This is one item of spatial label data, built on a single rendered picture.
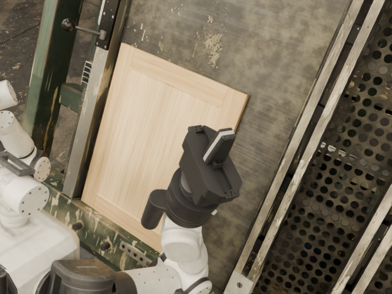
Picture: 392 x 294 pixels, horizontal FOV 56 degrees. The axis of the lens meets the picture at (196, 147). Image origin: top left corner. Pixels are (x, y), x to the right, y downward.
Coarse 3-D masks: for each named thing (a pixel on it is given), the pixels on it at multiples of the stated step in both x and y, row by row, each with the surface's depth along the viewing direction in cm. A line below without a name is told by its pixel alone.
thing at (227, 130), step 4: (224, 128) 48; (228, 128) 48; (216, 132) 48; (220, 132) 47; (224, 132) 48; (228, 132) 48; (216, 136) 48; (212, 140) 49; (216, 140) 48; (212, 144) 49; (208, 148) 50; (204, 152) 51; (204, 156) 51
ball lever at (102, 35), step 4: (64, 20) 103; (68, 20) 103; (72, 20) 104; (64, 24) 103; (68, 24) 103; (72, 24) 104; (64, 28) 104; (68, 28) 104; (72, 28) 104; (76, 28) 106; (80, 28) 107; (84, 28) 107; (68, 32) 105; (88, 32) 108; (92, 32) 109; (96, 32) 109; (100, 32) 110; (104, 32) 110; (100, 36) 110; (104, 36) 110
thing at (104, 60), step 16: (128, 0) 110; (96, 48) 114; (112, 48) 113; (96, 64) 115; (112, 64) 116; (96, 80) 116; (96, 96) 117; (96, 112) 120; (80, 128) 122; (96, 128) 123; (80, 144) 123; (80, 160) 124; (80, 176) 127; (64, 192) 130; (80, 192) 132
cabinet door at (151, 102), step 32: (128, 64) 112; (160, 64) 107; (128, 96) 114; (160, 96) 109; (192, 96) 104; (224, 96) 99; (128, 128) 116; (160, 128) 110; (96, 160) 124; (128, 160) 118; (160, 160) 112; (96, 192) 126; (128, 192) 119; (128, 224) 121; (160, 224) 115
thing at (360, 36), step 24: (360, 0) 76; (384, 0) 74; (360, 24) 80; (336, 48) 79; (360, 48) 77; (336, 72) 83; (312, 96) 83; (336, 96) 81; (312, 120) 84; (312, 144) 85; (288, 168) 88; (288, 192) 89; (264, 216) 93; (264, 240) 93; (240, 264) 98; (264, 264) 101; (240, 288) 99
